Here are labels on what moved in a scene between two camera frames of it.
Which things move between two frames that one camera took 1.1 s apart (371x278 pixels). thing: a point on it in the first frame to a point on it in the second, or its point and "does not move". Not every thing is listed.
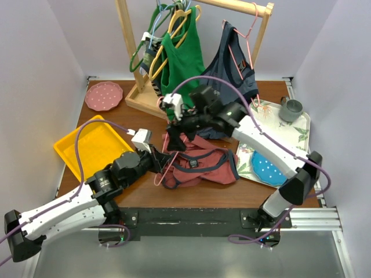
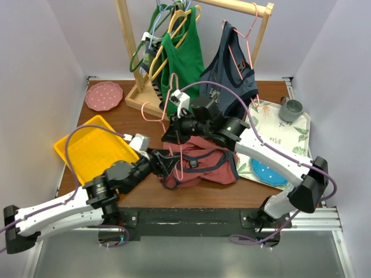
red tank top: (200, 160) does not move
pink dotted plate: (103, 95) does not move
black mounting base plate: (199, 223) does not move
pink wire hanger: (163, 150) to (160, 120)
